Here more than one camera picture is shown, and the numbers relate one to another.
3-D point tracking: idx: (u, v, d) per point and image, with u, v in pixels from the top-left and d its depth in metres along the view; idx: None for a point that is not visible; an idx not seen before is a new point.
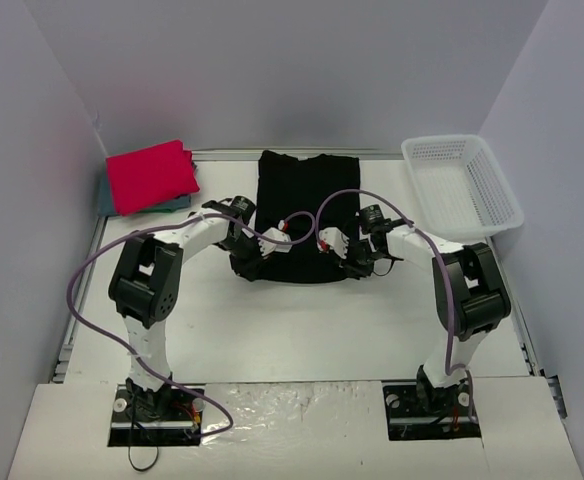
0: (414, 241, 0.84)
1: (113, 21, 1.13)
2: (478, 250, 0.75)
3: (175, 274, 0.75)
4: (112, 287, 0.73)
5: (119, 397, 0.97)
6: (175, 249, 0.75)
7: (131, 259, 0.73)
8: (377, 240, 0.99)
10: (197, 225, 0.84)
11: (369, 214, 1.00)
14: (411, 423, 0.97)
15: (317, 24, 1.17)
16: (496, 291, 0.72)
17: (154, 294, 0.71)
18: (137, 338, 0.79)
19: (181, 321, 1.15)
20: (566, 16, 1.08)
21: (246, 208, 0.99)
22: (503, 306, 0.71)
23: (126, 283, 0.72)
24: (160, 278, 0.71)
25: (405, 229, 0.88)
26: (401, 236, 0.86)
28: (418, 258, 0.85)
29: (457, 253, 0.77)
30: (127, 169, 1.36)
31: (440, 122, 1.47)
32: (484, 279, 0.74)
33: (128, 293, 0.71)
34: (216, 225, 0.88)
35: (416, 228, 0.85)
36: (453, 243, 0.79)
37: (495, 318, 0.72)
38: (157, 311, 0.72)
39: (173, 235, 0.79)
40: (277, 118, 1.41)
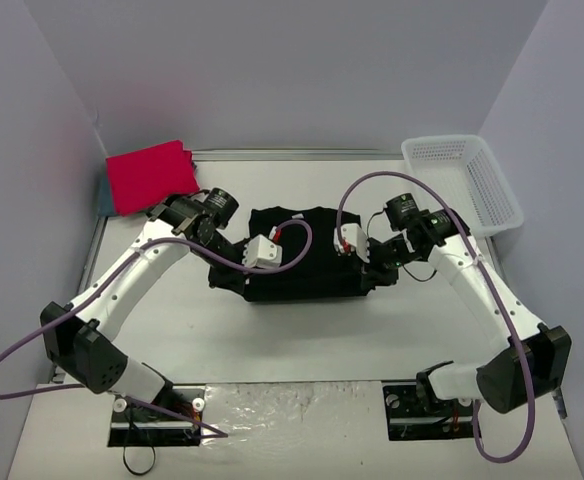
0: (472, 278, 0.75)
1: (114, 22, 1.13)
2: (556, 338, 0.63)
3: (107, 347, 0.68)
4: (50, 358, 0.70)
5: (119, 397, 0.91)
6: (92, 332, 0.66)
7: (53, 339, 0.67)
8: (417, 236, 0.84)
10: (131, 269, 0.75)
11: (401, 207, 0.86)
14: (411, 423, 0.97)
15: (317, 24, 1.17)
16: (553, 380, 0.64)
17: (88, 377, 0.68)
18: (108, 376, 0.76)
19: (182, 320, 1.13)
20: (565, 17, 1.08)
21: (223, 204, 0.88)
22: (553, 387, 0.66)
23: (60, 360, 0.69)
24: (85, 365, 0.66)
25: (464, 256, 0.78)
26: (457, 264, 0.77)
28: (467, 295, 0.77)
29: (530, 339, 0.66)
30: (127, 170, 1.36)
31: (441, 123, 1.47)
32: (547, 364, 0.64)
33: (67, 368, 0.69)
34: (162, 254, 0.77)
35: (480, 264, 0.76)
36: (529, 323, 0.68)
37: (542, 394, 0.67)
38: (99, 382, 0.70)
39: (98, 299, 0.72)
40: (277, 118, 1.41)
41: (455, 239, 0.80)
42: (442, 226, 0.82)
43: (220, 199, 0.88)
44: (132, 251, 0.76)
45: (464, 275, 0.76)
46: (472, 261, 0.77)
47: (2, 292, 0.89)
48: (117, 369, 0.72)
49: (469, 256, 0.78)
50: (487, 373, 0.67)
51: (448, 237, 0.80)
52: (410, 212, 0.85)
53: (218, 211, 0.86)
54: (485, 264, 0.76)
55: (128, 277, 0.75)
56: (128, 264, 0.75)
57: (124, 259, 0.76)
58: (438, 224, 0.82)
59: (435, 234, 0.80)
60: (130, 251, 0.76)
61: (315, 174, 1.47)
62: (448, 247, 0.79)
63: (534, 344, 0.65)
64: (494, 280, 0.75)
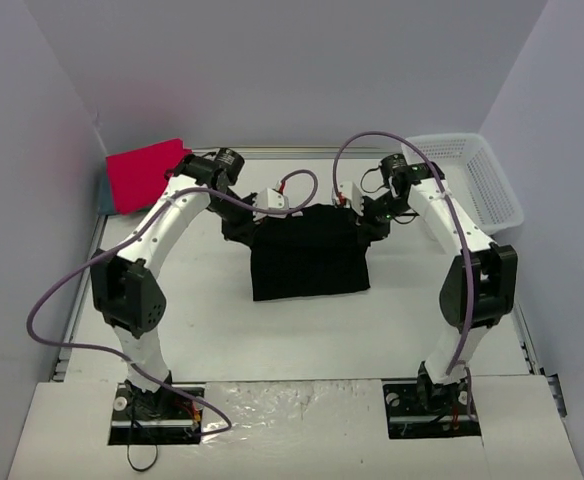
0: (438, 207, 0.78)
1: (113, 20, 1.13)
2: (505, 253, 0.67)
3: (153, 285, 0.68)
4: (96, 305, 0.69)
5: (119, 396, 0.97)
6: (143, 270, 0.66)
7: (101, 282, 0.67)
8: (398, 184, 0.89)
10: (164, 216, 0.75)
11: (393, 163, 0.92)
14: (411, 421, 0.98)
15: (317, 23, 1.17)
16: (503, 294, 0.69)
17: (137, 317, 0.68)
18: (129, 346, 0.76)
19: (183, 319, 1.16)
20: (566, 16, 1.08)
21: (232, 161, 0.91)
22: (505, 306, 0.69)
23: (106, 306, 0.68)
24: (136, 304, 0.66)
25: (435, 190, 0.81)
26: (427, 198, 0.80)
28: (435, 227, 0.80)
29: (482, 253, 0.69)
30: (126, 169, 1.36)
31: (441, 121, 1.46)
32: (496, 277, 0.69)
33: (113, 313, 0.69)
34: (190, 202, 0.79)
35: (447, 196, 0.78)
36: (480, 239, 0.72)
37: (496, 313, 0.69)
38: (145, 323, 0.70)
39: (140, 243, 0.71)
40: (277, 117, 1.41)
41: (430, 182, 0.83)
42: (421, 174, 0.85)
43: (228, 155, 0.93)
44: (163, 201, 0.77)
45: (432, 206, 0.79)
46: (441, 195, 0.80)
47: (2, 291, 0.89)
48: (158, 311, 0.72)
49: (440, 191, 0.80)
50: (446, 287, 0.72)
51: (424, 179, 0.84)
52: (399, 165, 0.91)
53: (230, 168, 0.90)
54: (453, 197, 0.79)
55: (165, 223, 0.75)
56: (162, 211, 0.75)
57: (157, 207, 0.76)
58: (417, 172, 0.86)
59: (411, 179, 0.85)
60: (161, 200, 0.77)
61: (316, 172, 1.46)
62: (422, 186, 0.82)
63: (486, 258, 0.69)
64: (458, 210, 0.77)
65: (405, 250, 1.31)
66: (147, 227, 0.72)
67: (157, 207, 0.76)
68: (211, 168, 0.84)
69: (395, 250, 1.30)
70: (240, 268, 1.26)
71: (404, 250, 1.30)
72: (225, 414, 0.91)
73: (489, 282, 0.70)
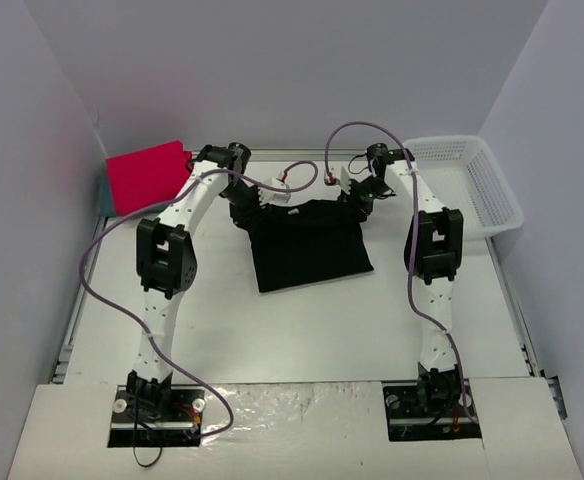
0: (406, 182, 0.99)
1: (114, 21, 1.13)
2: (454, 216, 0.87)
3: (188, 251, 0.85)
4: (139, 269, 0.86)
5: (119, 398, 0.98)
6: (182, 232, 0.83)
7: (146, 247, 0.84)
8: (378, 166, 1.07)
10: (196, 192, 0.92)
11: (376, 150, 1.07)
14: (411, 423, 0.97)
15: (317, 25, 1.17)
16: (453, 250, 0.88)
17: (176, 275, 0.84)
18: (154, 315, 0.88)
19: (183, 321, 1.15)
20: (565, 18, 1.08)
21: (242, 152, 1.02)
22: (455, 259, 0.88)
23: (149, 268, 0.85)
24: (177, 262, 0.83)
25: (404, 169, 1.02)
26: (398, 176, 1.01)
28: (404, 197, 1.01)
29: (436, 215, 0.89)
30: (127, 171, 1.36)
31: (441, 123, 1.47)
32: (447, 236, 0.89)
33: (154, 274, 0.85)
34: (215, 182, 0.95)
35: (413, 173, 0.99)
36: (435, 203, 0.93)
37: (448, 265, 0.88)
38: (182, 283, 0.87)
39: (176, 213, 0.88)
40: (277, 119, 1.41)
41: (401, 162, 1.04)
42: (396, 157, 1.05)
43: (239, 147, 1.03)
44: (193, 180, 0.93)
45: (402, 182, 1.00)
46: (409, 173, 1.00)
47: (1, 292, 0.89)
48: (190, 274, 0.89)
49: (409, 170, 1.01)
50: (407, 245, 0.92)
51: (397, 161, 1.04)
52: (381, 150, 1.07)
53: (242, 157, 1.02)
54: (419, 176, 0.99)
55: (196, 196, 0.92)
56: (193, 189, 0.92)
57: (188, 185, 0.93)
58: (391, 155, 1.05)
59: (386, 158, 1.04)
60: (191, 179, 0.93)
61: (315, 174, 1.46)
62: (396, 166, 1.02)
63: (439, 220, 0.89)
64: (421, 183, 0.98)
65: None
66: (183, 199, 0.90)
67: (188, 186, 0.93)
68: (228, 155, 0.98)
69: (394, 251, 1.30)
70: (240, 269, 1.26)
71: None
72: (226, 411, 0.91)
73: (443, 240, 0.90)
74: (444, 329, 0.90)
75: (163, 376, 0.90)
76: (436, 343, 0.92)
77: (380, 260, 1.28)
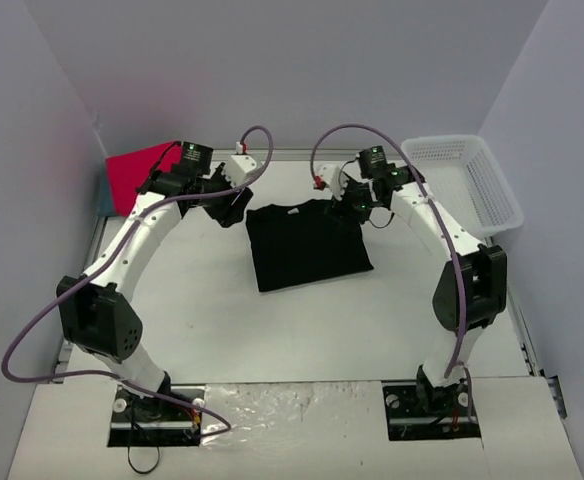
0: (423, 213, 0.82)
1: (114, 20, 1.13)
2: (495, 254, 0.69)
3: (126, 310, 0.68)
4: (68, 338, 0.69)
5: (119, 398, 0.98)
6: (114, 293, 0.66)
7: (72, 311, 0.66)
8: (380, 189, 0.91)
10: (136, 234, 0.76)
11: (372, 158, 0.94)
14: (412, 423, 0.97)
15: (317, 24, 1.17)
16: (496, 292, 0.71)
17: (111, 342, 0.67)
18: (115, 365, 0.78)
19: (182, 321, 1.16)
20: (565, 17, 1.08)
21: (196, 156, 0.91)
22: (498, 303, 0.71)
23: (79, 336, 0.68)
24: (109, 328, 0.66)
25: (416, 195, 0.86)
26: (412, 204, 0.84)
28: (420, 230, 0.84)
29: (472, 256, 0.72)
30: (126, 171, 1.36)
31: (441, 123, 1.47)
32: (486, 278, 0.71)
33: (87, 342, 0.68)
34: (160, 219, 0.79)
35: (430, 200, 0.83)
36: (465, 242, 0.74)
37: (491, 313, 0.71)
38: (122, 350, 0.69)
39: (111, 266, 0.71)
40: (277, 119, 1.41)
41: (412, 188, 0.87)
42: (401, 178, 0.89)
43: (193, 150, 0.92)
44: (132, 221, 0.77)
45: (417, 212, 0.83)
46: (425, 199, 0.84)
47: (1, 291, 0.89)
48: (133, 335, 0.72)
49: (422, 196, 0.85)
50: (440, 294, 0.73)
51: (405, 186, 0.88)
52: (378, 158, 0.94)
53: (196, 166, 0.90)
54: (436, 201, 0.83)
55: (135, 244, 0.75)
56: (132, 232, 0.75)
57: (125, 229, 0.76)
58: (397, 177, 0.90)
59: (394, 185, 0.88)
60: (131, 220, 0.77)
61: (315, 173, 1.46)
62: (405, 191, 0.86)
63: (475, 261, 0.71)
64: (442, 213, 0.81)
65: (406, 250, 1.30)
66: (118, 249, 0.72)
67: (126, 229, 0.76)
68: (180, 180, 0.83)
69: (395, 251, 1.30)
70: (240, 268, 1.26)
71: (404, 251, 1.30)
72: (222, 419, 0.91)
73: (481, 282, 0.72)
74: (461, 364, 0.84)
75: (159, 381, 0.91)
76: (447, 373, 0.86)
77: (380, 260, 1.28)
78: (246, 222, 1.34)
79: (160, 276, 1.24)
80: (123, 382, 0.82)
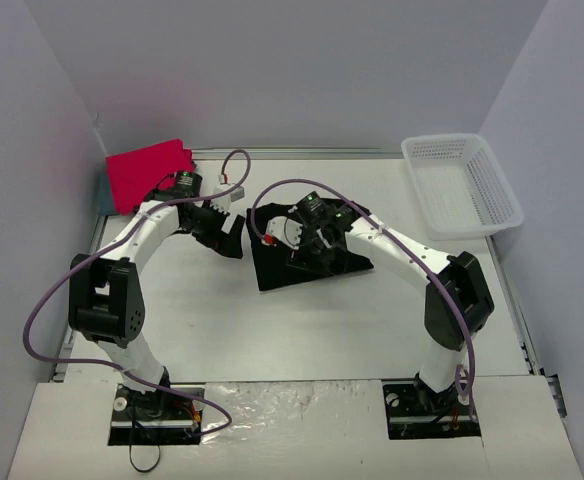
0: (383, 245, 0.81)
1: (114, 18, 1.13)
2: (468, 263, 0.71)
3: (135, 288, 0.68)
4: (71, 324, 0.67)
5: (119, 397, 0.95)
6: (127, 264, 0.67)
7: (84, 283, 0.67)
8: (333, 233, 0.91)
10: (143, 227, 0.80)
11: (312, 206, 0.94)
14: (411, 422, 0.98)
15: (318, 23, 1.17)
16: (482, 298, 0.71)
17: (118, 318, 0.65)
18: (118, 356, 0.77)
19: (182, 320, 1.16)
20: (566, 16, 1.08)
21: (189, 182, 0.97)
22: (487, 307, 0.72)
23: (84, 313, 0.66)
24: (119, 300, 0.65)
25: (369, 229, 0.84)
26: (366, 240, 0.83)
28: (385, 261, 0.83)
29: (447, 270, 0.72)
30: (127, 170, 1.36)
31: (441, 122, 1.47)
32: (468, 288, 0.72)
33: (91, 323, 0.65)
34: (164, 217, 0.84)
35: (384, 232, 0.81)
36: (434, 259, 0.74)
37: (482, 317, 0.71)
38: (127, 331, 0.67)
39: (121, 247, 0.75)
40: (277, 117, 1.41)
41: (362, 222, 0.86)
42: (346, 218, 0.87)
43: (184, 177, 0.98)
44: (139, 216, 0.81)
45: (376, 245, 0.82)
46: (378, 232, 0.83)
47: (1, 290, 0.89)
48: (138, 320, 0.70)
49: (375, 228, 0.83)
50: (430, 317, 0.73)
51: (354, 222, 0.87)
52: (317, 205, 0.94)
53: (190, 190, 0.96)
54: (390, 229, 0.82)
55: (142, 234, 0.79)
56: (139, 225, 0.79)
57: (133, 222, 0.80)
58: (342, 217, 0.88)
59: (344, 226, 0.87)
60: (138, 215, 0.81)
61: (315, 172, 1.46)
62: (356, 229, 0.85)
63: (451, 272, 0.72)
64: (400, 238, 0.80)
65: None
66: (127, 234, 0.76)
67: (133, 223, 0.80)
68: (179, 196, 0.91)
69: None
70: (240, 268, 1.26)
71: None
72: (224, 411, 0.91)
73: (463, 291, 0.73)
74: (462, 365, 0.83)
75: (160, 377, 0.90)
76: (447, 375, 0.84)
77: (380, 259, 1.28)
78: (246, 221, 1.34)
79: (160, 275, 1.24)
80: (125, 374, 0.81)
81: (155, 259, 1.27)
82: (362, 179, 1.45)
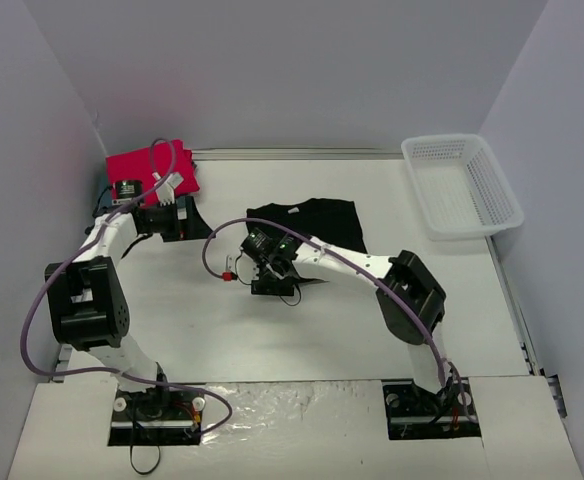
0: (329, 264, 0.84)
1: (114, 19, 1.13)
2: (409, 261, 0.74)
3: (116, 285, 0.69)
4: (58, 336, 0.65)
5: (119, 397, 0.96)
6: (104, 261, 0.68)
7: (65, 291, 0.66)
8: (280, 265, 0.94)
10: (105, 234, 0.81)
11: (257, 242, 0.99)
14: (411, 422, 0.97)
15: (318, 23, 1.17)
16: (431, 287, 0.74)
17: (108, 316, 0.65)
18: (113, 359, 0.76)
19: (182, 320, 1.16)
20: (566, 17, 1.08)
21: (131, 189, 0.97)
22: (439, 294, 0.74)
23: (70, 321, 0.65)
24: (104, 296, 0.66)
25: (314, 251, 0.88)
26: (313, 262, 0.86)
28: (334, 278, 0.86)
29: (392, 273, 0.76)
30: (127, 169, 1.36)
31: (441, 122, 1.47)
32: (414, 282, 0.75)
33: (80, 328, 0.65)
34: (123, 223, 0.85)
35: (327, 250, 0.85)
36: (378, 265, 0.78)
37: (438, 304, 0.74)
38: (119, 328, 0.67)
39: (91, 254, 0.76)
40: (277, 118, 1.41)
41: (305, 247, 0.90)
42: (289, 247, 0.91)
43: (128, 183, 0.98)
44: (99, 225, 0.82)
45: (322, 265, 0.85)
46: (321, 251, 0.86)
47: (1, 289, 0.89)
48: (125, 318, 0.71)
49: (318, 249, 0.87)
50: (387, 320, 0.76)
51: (298, 249, 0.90)
52: (261, 239, 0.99)
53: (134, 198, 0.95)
54: (331, 246, 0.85)
55: (107, 241, 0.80)
56: (101, 232, 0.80)
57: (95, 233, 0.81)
58: (287, 246, 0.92)
59: (289, 255, 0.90)
60: (97, 225, 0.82)
61: (315, 172, 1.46)
62: (301, 255, 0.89)
63: (396, 273, 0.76)
64: (342, 252, 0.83)
65: (406, 249, 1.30)
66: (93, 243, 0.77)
67: (95, 234, 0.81)
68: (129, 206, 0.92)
69: (395, 249, 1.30)
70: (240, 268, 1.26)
71: (405, 250, 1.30)
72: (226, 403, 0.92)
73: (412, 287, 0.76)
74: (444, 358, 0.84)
75: (155, 372, 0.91)
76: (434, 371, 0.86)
77: None
78: (247, 221, 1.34)
79: (160, 275, 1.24)
80: (123, 375, 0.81)
81: (155, 260, 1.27)
82: (363, 180, 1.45)
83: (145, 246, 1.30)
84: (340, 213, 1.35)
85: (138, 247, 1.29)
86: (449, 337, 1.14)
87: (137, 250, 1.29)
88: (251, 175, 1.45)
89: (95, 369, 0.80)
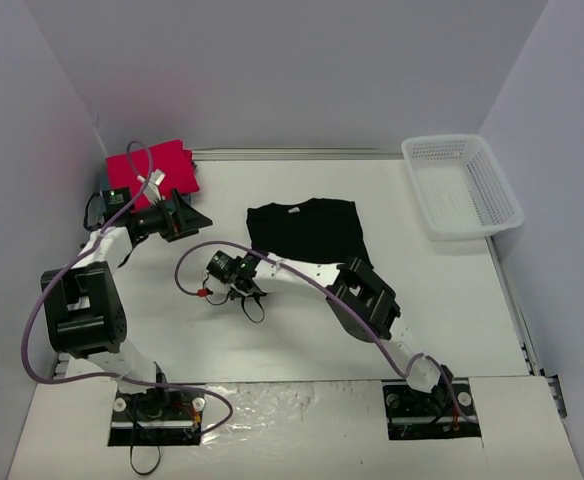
0: (285, 277, 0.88)
1: (114, 18, 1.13)
2: (354, 266, 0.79)
3: (112, 290, 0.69)
4: (54, 342, 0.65)
5: (119, 397, 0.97)
6: (100, 266, 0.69)
7: (61, 298, 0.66)
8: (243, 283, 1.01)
10: (100, 246, 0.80)
11: (220, 263, 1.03)
14: (411, 422, 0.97)
15: (318, 23, 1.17)
16: (380, 288, 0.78)
17: (105, 319, 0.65)
18: (110, 364, 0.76)
19: (183, 320, 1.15)
20: (565, 17, 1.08)
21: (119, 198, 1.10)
22: (388, 292, 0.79)
23: (66, 327, 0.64)
24: (102, 300, 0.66)
25: (272, 267, 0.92)
26: (270, 277, 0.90)
28: (293, 288, 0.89)
29: (341, 277, 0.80)
30: (126, 171, 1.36)
31: (441, 122, 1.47)
32: (364, 284, 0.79)
33: (77, 333, 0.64)
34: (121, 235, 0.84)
35: (282, 264, 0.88)
36: (328, 271, 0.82)
37: (389, 302, 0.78)
38: (116, 332, 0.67)
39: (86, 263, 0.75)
40: (277, 118, 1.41)
41: (263, 263, 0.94)
42: (250, 264, 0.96)
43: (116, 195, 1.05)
44: (94, 237, 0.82)
45: (278, 278, 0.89)
46: (277, 266, 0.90)
47: (2, 291, 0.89)
48: (122, 324, 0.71)
49: (274, 264, 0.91)
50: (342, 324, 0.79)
51: (257, 266, 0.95)
52: (223, 260, 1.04)
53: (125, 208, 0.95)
54: (286, 261, 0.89)
55: (103, 249, 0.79)
56: (97, 243, 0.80)
57: (90, 244, 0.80)
58: (248, 265, 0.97)
59: (250, 273, 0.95)
60: (92, 238, 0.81)
61: (316, 172, 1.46)
62: (260, 272, 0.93)
63: (345, 276, 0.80)
64: (295, 264, 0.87)
65: (406, 249, 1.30)
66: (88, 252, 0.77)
67: (91, 246, 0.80)
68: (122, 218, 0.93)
69: (395, 250, 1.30)
70: None
71: (405, 250, 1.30)
72: (224, 399, 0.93)
73: (362, 289, 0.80)
74: (420, 354, 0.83)
75: (154, 374, 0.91)
76: (422, 375, 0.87)
77: (380, 259, 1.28)
78: (247, 221, 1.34)
79: (160, 275, 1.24)
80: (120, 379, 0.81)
81: (155, 260, 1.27)
82: (363, 180, 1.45)
83: (145, 245, 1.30)
84: (339, 213, 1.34)
85: (138, 246, 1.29)
86: (450, 337, 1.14)
87: (136, 251, 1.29)
88: (251, 175, 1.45)
89: (93, 374, 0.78)
